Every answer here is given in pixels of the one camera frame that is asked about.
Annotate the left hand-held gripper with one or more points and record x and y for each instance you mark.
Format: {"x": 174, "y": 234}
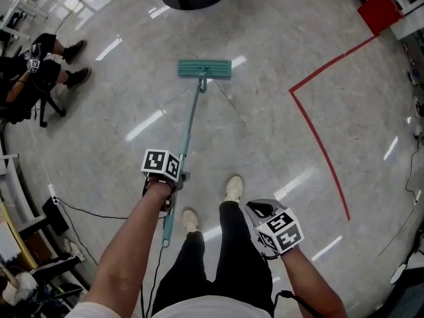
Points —
{"x": 159, "y": 162}

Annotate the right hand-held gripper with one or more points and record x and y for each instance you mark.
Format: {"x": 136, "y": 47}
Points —
{"x": 281, "y": 232}

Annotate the teal mop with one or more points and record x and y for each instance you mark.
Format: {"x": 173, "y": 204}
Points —
{"x": 205, "y": 68}

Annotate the person's left forearm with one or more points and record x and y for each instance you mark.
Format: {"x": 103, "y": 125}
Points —
{"x": 122, "y": 260}

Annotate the person's right forearm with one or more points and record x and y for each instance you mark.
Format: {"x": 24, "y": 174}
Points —
{"x": 308, "y": 287}

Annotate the person's right shoe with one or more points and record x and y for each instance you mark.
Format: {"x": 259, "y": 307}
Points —
{"x": 233, "y": 187}

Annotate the person's shoe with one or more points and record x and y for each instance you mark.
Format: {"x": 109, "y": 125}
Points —
{"x": 233, "y": 187}
{"x": 190, "y": 220}

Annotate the person's left shoe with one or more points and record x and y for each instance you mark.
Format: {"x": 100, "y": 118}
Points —
{"x": 190, "y": 220}

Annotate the person's black trousers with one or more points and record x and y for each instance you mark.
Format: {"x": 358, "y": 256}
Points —
{"x": 238, "y": 260}

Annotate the white printed t-shirt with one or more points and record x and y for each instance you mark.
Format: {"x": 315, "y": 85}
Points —
{"x": 205, "y": 306}

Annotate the white power strip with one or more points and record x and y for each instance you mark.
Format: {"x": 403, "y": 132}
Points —
{"x": 53, "y": 194}

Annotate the black stand base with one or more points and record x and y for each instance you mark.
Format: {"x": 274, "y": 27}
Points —
{"x": 56, "y": 215}

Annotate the black office chair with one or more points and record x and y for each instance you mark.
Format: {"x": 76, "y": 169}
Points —
{"x": 49, "y": 106}

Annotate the white curved desk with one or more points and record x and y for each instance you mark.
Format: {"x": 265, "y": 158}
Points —
{"x": 23, "y": 194}

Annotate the dark monitor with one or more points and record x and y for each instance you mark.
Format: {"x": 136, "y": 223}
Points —
{"x": 407, "y": 296}

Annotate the wooden desk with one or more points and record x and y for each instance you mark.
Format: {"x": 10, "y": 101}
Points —
{"x": 16, "y": 237}

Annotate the red box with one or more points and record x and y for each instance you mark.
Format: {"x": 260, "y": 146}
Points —
{"x": 381, "y": 10}

